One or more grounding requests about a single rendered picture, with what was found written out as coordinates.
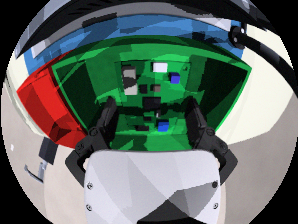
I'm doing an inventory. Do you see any green circuit board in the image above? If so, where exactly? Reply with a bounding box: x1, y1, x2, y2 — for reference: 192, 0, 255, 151
114, 60, 192, 132

